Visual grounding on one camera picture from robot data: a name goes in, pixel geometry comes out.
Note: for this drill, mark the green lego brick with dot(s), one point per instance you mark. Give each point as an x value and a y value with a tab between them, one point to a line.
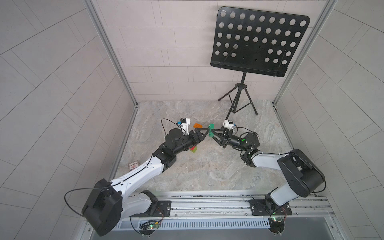
211	127

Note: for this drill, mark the orange curved lego brick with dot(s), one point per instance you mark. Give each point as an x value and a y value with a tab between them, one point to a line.
197	125

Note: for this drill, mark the black music stand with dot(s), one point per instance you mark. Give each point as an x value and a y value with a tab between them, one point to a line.
255	42

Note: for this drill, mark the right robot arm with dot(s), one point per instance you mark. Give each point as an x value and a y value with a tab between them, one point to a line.
301	174

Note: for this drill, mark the left circuit board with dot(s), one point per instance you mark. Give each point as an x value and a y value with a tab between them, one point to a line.
148	228

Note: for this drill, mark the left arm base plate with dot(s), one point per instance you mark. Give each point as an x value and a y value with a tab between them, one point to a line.
162	209

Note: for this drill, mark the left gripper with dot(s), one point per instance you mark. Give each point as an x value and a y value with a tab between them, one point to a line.
196	137

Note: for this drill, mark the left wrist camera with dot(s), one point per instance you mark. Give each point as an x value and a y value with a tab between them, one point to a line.
183	124

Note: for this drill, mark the aluminium rail frame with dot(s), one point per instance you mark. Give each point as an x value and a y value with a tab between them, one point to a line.
226	215

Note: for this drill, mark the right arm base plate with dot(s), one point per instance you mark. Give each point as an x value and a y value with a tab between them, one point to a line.
264	207

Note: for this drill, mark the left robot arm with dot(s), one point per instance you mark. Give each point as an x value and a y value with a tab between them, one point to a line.
111	201

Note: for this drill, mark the circuit board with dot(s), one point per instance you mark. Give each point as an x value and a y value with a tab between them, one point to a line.
277	224
148	228

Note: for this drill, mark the right circuit board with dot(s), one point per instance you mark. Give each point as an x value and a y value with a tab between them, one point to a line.
277	224

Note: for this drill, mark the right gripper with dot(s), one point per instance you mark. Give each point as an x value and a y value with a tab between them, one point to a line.
226	141

